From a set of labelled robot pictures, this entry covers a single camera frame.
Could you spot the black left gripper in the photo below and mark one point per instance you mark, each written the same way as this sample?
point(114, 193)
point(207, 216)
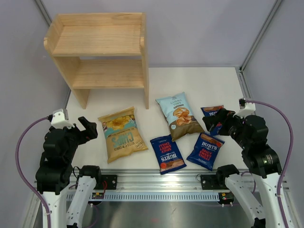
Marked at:
point(90, 133)

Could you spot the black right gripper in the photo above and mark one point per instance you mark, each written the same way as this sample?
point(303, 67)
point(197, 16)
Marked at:
point(227, 115)

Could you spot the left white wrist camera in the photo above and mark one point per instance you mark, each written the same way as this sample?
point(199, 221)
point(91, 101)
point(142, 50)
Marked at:
point(60, 119)

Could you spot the aluminium mounting rail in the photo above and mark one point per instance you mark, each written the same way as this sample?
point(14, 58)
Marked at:
point(150, 180)

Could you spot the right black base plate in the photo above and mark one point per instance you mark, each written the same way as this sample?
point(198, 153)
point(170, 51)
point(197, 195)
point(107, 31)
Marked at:
point(210, 182)

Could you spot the yellow kettle chips bag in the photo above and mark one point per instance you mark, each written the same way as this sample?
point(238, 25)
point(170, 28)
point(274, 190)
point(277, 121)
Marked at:
point(121, 134)

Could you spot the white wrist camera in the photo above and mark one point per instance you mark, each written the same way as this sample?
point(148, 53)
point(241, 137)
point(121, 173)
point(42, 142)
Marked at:
point(246, 108)
point(60, 119)

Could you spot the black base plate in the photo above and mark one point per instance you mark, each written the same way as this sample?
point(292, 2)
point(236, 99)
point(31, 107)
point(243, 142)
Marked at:
point(210, 182)
point(109, 182)

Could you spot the blue Burts bag middle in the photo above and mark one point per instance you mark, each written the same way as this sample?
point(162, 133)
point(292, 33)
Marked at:
point(205, 151)

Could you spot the blue Burts bag left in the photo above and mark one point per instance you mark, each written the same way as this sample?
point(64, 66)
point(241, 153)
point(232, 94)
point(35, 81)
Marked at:
point(168, 154)

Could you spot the left aluminium frame post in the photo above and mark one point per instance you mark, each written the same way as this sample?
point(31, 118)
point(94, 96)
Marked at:
point(43, 11)

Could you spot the aluminium frame post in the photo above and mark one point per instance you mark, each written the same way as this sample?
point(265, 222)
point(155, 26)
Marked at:
point(43, 11)
point(277, 4)

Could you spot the white slotted cable duct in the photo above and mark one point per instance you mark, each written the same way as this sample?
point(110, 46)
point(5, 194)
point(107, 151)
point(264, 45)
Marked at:
point(160, 196)

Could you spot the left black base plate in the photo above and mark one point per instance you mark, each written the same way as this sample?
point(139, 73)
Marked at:
point(109, 182)

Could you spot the blue burts bag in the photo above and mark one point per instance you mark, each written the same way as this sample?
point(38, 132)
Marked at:
point(168, 154)
point(205, 151)
point(211, 111)

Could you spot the blue Burts bag right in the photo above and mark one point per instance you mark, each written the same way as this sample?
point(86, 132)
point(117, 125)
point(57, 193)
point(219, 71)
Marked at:
point(211, 111)

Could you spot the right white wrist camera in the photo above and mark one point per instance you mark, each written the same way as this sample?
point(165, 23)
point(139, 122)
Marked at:
point(246, 108)

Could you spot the right aluminium frame post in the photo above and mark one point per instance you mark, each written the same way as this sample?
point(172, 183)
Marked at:
point(277, 4)

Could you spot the light blue cassava chips bag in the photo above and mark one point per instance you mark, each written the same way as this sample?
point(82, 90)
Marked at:
point(179, 116)

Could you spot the wooden two-tier shelf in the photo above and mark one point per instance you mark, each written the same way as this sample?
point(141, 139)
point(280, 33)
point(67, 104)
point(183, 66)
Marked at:
point(100, 50)

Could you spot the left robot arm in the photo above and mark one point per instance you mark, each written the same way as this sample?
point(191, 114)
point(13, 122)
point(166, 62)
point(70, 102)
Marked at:
point(55, 169)

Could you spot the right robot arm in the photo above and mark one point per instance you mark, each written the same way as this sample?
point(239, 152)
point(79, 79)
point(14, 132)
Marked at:
point(250, 133)

